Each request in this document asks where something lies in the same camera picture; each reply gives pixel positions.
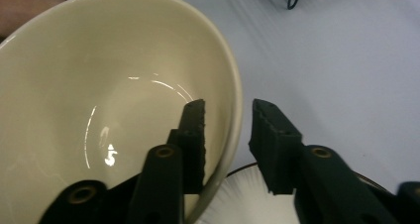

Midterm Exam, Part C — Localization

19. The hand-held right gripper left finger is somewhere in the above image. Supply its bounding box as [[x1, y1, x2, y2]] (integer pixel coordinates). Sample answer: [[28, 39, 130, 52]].
[[166, 98, 207, 195]]

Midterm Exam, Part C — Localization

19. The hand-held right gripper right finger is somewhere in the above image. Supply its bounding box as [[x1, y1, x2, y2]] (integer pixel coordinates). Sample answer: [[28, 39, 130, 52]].
[[248, 98, 303, 196]]

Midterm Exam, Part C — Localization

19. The cream ceramic bowl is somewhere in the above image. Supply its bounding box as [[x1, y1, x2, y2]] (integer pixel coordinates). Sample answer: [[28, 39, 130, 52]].
[[0, 0, 244, 224]]

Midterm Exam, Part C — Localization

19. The white plate with dark rim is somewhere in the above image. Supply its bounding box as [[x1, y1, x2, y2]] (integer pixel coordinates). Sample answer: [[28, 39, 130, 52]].
[[194, 163, 397, 224]]

